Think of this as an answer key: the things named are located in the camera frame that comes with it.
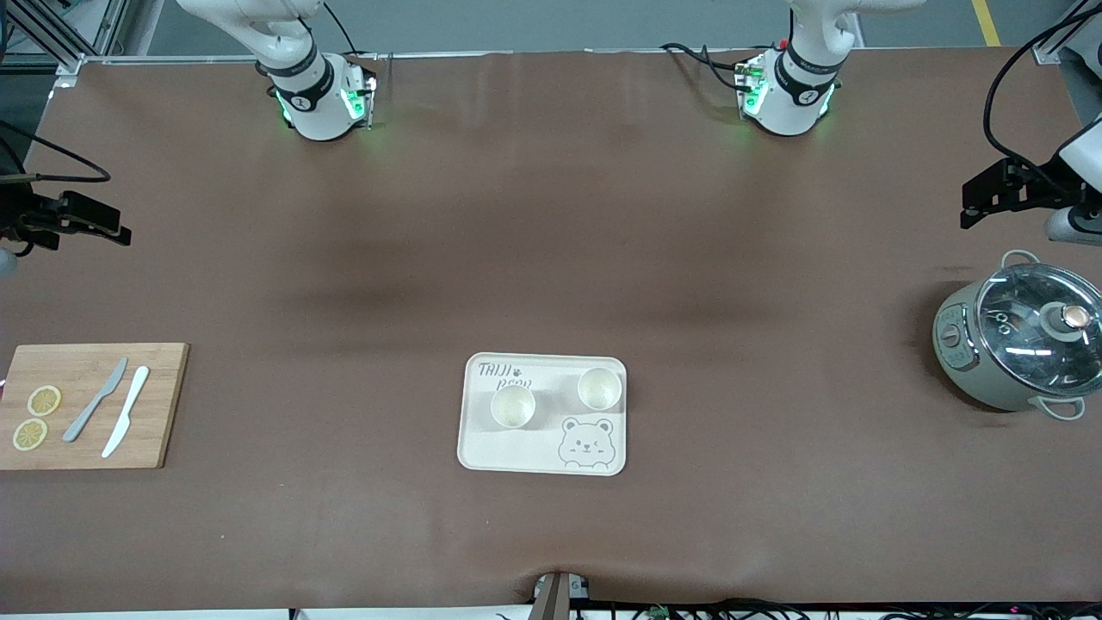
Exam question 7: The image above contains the white IKEA cup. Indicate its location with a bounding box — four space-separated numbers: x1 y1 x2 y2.
490 384 537 430
577 367 622 412

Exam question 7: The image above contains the glass pot lid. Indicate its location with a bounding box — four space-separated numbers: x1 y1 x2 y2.
975 263 1102 397

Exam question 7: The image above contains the grey-green electric cooking pot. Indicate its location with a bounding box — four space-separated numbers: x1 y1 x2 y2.
932 250 1102 421

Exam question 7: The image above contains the grey plastic knife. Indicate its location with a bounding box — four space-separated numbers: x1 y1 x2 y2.
62 357 128 443

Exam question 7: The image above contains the white plastic knife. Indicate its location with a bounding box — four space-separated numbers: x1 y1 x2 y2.
102 366 151 459

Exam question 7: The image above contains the bamboo cutting board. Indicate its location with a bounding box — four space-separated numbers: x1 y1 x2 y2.
0 343 190 471

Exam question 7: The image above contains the brown table cover sheet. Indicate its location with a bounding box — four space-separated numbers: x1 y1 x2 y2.
0 47 1102 614

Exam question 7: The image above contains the cream bear print tray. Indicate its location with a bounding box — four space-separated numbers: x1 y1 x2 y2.
456 352 628 477

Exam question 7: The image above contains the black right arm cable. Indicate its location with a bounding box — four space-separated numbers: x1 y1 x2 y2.
0 121 112 184

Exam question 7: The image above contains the aluminium frame profile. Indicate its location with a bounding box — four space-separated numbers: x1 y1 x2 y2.
0 0 132 75
1031 0 1102 123

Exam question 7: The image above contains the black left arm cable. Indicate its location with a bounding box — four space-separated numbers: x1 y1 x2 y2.
983 4 1102 186

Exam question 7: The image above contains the black arm base cable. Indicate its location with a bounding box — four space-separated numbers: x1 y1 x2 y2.
660 41 752 92

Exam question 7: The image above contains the metal camera stand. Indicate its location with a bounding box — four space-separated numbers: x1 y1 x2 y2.
532 571 591 620

